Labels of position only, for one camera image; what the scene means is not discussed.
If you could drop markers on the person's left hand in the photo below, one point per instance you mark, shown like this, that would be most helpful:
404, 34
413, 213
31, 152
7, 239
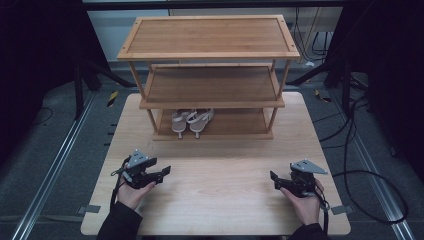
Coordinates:
131, 196

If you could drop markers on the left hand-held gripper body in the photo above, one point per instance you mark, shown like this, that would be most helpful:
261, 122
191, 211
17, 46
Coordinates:
136, 166

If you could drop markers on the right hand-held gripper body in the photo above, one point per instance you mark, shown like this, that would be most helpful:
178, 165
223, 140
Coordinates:
303, 181

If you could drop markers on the white high-heeled slingback shoe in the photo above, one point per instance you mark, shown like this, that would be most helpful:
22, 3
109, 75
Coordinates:
200, 121
179, 121

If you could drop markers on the yellow and black tape piece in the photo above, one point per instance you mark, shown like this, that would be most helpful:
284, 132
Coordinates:
112, 98
322, 96

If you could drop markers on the metal floor rail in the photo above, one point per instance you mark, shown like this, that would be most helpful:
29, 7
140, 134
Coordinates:
53, 166
376, 186

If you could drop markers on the dark curtain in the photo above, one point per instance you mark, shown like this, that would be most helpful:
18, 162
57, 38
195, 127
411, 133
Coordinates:
36, 50
390, 66

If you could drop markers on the person's right hand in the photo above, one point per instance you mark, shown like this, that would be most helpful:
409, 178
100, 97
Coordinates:
308, 208

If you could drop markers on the white plug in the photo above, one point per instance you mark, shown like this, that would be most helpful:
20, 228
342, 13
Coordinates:
310, 63

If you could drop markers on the black metal stand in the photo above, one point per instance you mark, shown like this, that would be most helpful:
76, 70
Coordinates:
78, 93
346, 90

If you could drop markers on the grey tape piece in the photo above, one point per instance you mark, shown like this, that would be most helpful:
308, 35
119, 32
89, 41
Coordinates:
89, 209
341, 209

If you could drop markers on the wooden three-tier shoe rack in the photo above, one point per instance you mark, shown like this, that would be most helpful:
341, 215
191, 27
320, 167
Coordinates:
210, 36

